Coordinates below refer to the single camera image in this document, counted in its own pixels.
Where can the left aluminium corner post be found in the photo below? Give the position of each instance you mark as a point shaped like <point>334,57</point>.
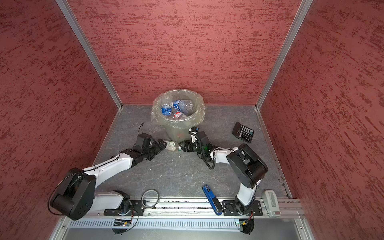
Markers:
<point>79,33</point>

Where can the blue utility knife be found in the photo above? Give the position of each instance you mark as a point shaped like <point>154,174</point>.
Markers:
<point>214,202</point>

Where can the clear plastic bin liner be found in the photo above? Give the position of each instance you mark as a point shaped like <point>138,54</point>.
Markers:
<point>194,119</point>

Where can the right aluminium corner post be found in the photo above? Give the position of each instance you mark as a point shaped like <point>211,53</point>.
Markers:
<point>291,35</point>

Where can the black calculator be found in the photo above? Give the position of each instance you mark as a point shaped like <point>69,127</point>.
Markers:
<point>243,133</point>

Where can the grey mesh waste bin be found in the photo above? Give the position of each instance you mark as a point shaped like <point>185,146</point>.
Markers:
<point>176,134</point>

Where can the blue label bottle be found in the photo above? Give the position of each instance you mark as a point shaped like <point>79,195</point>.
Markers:
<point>184,106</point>
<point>167,105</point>

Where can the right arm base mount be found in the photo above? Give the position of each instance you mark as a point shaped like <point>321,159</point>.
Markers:
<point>234,208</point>

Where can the aluminium corner post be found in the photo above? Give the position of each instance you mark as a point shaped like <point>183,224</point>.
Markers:
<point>291,35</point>
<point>79,33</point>

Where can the Wahaha red white bottle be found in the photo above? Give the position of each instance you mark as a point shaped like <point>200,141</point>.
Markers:
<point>179,116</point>

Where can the white slotted cable duct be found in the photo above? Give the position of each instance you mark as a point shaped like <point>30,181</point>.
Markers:
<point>168,224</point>

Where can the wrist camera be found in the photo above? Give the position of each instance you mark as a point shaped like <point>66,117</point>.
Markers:
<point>144,141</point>
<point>194,131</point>

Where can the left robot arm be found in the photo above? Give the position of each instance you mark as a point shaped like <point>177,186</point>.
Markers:
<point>76,194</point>

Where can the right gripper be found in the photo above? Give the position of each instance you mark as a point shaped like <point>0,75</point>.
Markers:
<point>187,143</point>

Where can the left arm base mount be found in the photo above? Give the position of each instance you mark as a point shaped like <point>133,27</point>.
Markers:
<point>135,207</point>

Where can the grey white stapler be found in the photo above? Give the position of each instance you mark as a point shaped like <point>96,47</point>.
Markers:
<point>271,203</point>

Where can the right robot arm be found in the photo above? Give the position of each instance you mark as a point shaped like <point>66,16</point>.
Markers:
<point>249,168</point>

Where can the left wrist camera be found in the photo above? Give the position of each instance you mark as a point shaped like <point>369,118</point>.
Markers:
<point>144,141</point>

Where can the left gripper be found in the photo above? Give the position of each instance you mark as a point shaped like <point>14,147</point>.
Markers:
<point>157,148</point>

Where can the aluminium front rail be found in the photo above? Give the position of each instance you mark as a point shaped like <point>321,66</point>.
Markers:
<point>184,208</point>

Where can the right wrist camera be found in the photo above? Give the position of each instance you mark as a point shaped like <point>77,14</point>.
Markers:
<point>194,131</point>

